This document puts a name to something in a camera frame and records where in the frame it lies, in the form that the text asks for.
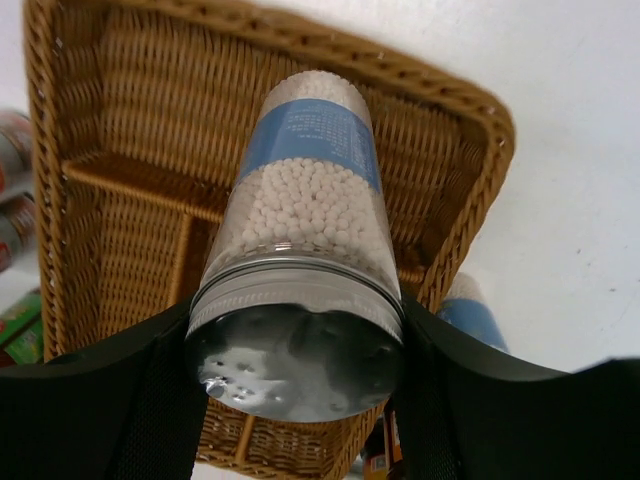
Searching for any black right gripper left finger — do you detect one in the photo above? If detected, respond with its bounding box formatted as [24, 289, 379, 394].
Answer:
[1, 302, 206, 479]

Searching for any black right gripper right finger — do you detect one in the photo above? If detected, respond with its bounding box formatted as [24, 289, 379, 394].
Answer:
[393, 297, 639, 479]

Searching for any far red-lid sauce jar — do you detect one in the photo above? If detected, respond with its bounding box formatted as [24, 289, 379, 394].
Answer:
[360, 400, 406, 480]

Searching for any near yellow-cap sauce bottle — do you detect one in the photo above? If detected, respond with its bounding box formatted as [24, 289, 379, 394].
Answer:
[0, 320, 44, 368]

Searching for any yellow-cap sauce bottle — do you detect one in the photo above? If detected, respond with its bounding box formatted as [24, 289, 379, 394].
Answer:
[0, 320, 44, 368]
[1, 289, 41, 334]

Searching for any far yellow-cap sauce bottle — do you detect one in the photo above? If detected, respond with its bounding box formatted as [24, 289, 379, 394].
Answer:
[1, 289, 41, 334]

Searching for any near grey-lid spice jar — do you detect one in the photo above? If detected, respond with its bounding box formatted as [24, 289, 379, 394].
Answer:
[1, 192, 37, 271]

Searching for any grey-lid spice jar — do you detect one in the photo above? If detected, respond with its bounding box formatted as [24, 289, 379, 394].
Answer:
[1, 192, 37, 271]
[1, 109, 33, 201]

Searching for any far grey-lid spice jar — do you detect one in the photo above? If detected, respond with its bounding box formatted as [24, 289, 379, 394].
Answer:
[1, 109, 33, 201]

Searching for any brown wicker divided tray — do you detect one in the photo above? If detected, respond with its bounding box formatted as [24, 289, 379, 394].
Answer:
[22, 0, 516, 480]

